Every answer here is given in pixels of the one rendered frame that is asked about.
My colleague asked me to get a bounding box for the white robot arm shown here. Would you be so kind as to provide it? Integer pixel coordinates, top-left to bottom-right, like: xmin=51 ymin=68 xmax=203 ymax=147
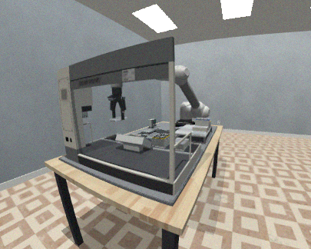
xmin=175 ymin=65 xmax=210 ymax=125

